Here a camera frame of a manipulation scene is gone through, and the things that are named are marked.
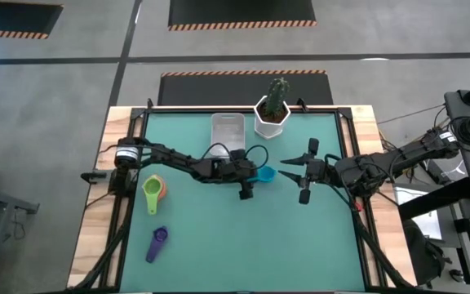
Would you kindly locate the grey equipment cart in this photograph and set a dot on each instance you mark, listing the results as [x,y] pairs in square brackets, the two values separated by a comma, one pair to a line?
[453,106]

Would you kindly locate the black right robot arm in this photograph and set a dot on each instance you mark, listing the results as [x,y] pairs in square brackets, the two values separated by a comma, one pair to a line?
[382,167]

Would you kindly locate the teal measuring cup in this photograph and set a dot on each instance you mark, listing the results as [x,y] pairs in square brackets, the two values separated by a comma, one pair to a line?
[267,174]

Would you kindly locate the purple measuring cup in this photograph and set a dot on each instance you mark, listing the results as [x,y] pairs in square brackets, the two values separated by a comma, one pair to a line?
[159,236]

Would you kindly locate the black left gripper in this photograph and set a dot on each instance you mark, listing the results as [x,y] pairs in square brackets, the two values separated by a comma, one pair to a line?
[227,169]

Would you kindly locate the orange measuring cup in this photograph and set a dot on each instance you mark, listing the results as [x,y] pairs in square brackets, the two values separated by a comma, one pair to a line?
[164,192]

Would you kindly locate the white hexagonal plant pot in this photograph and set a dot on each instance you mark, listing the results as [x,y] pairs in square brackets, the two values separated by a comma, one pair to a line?
[267,128]

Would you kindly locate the black bag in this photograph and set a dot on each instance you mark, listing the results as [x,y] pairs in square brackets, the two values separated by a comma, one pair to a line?
[422,253]

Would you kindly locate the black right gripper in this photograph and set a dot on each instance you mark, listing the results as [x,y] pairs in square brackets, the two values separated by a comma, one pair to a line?
[320,173]

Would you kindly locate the black hazard-striped floor mat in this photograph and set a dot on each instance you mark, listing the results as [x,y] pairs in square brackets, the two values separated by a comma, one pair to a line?
[239,12]
[218,90]
[10,18]

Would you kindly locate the black aluminium table frame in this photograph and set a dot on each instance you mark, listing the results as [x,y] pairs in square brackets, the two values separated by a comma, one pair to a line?
[186,110]

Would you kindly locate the green cactus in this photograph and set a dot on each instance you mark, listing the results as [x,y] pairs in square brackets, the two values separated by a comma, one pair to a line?
[276,96]

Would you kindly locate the translucent white plastic basket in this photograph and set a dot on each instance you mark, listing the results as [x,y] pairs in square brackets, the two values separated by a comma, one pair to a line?
[227,130]

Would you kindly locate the green measuring cup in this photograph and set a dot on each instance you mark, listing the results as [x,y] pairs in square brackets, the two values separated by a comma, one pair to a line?
[152,188]

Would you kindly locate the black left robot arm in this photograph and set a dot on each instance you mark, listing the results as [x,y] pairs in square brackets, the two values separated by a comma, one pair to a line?
[178,159]

